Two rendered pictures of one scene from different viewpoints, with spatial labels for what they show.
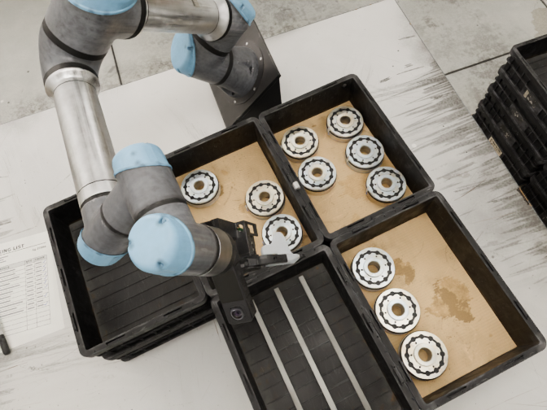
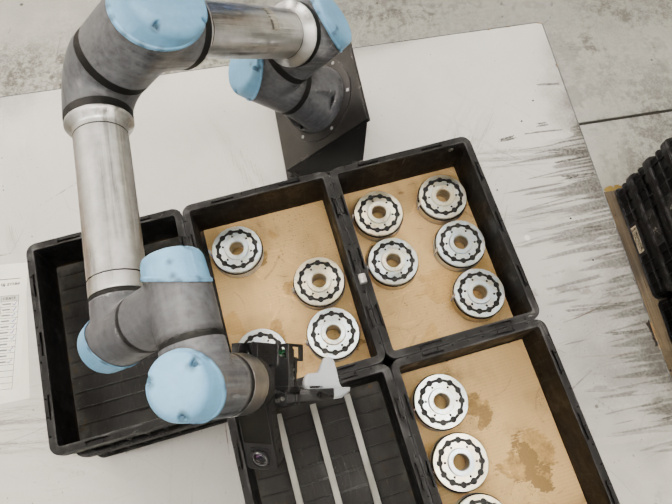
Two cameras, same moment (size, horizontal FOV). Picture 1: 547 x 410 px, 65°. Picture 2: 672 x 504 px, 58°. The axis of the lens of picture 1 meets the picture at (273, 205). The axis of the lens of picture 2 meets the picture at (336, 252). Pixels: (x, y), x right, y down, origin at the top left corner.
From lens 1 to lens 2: 0.17 m
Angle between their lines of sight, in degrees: 3
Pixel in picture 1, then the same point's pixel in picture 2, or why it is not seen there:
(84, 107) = (111, 163)
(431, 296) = (507, 450)
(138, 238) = (161, 378)
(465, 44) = (629, 83)
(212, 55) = (283, 81)
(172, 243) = (201, 395)
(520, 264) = (629, 423)
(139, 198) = (168, 322)
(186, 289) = not seen: hidden behind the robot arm
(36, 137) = (26, 128)
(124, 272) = not seen: hidden behind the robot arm
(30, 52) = not seen: outside the picture
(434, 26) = (593, 49)
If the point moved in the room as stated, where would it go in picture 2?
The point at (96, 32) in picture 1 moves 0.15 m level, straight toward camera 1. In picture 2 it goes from (142, 67) to (176, 159)
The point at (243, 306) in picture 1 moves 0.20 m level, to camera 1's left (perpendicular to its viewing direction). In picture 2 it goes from (270, 451) to (115, 452)
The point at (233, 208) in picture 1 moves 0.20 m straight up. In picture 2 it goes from (275, 286) to (266, 252)
